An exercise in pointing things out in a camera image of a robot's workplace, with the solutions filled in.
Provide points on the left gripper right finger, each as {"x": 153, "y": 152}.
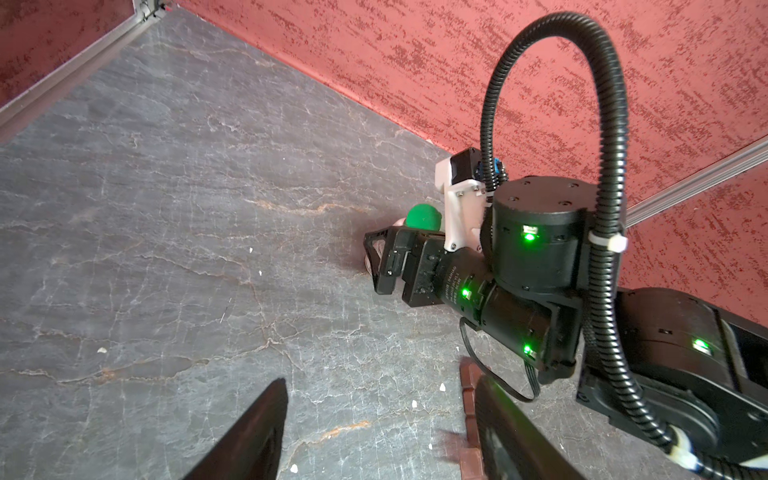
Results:
{"x": 512, "y": 447}

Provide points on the right aluminium corner post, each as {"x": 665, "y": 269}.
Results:
{"x": 746, "y": 158}

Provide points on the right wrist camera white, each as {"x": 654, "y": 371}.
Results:
{"x": 459, "y": 179}

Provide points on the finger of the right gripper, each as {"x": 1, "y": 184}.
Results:
{"x": 380, "y": 279}

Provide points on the white pill bottle green cap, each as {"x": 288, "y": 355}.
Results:
{"x": 422, "y": 216}

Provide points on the left aluminium corner post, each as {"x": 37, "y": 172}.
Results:
{"x": 25, "y": 108}

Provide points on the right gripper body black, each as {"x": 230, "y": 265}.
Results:
{"x": 432, "y": 275}

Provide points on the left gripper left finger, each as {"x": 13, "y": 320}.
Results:
{"x": 251, "y": 448}

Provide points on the aluminium corner post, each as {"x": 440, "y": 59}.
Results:
{"x": 746, "y": 158}
{"x": 25, "y": 108}

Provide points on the brown weekly pill organizer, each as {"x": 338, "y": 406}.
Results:
{"x": 470, "y": 453}

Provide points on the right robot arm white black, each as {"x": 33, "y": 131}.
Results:
{"x": 702, "y": 369}

